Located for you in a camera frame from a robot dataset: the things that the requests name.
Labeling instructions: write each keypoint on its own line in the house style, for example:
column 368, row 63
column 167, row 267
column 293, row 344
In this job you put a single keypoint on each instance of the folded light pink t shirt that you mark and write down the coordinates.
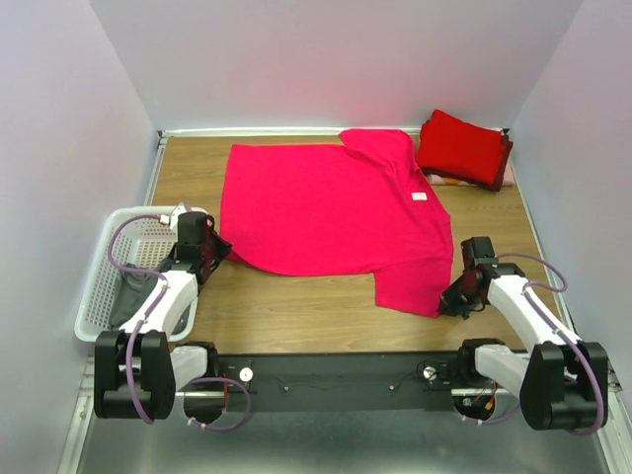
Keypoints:
column 505, row 180

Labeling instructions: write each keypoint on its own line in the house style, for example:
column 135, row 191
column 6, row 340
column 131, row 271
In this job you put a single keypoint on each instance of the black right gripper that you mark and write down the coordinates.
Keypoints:
column 450, row 305

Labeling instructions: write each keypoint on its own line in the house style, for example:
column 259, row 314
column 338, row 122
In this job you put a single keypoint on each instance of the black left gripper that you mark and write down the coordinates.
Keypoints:
column 223, row 247

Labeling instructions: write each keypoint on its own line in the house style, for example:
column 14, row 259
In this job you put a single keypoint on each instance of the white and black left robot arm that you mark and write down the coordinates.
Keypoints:
column 137, row 374

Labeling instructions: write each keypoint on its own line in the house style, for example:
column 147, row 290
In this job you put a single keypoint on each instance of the aluminium frame rail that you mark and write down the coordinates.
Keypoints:
column 87, row 379

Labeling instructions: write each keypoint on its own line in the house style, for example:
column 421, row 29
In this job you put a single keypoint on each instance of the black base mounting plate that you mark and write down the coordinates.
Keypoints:
column 345, row 382

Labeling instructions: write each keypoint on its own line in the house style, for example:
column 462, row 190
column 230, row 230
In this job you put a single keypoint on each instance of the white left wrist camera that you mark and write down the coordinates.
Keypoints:
column 171, row 219

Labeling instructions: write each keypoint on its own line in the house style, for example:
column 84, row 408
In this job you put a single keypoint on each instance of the white plastic laundry basket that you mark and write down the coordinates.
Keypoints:
column 134, row 236

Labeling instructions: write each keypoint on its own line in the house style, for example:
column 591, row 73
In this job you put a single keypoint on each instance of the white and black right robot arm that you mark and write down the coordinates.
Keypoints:
column 561, row 381

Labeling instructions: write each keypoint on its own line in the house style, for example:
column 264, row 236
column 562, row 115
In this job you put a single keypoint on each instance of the grey t shirt in basket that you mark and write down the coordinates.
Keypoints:
column 131, row 292

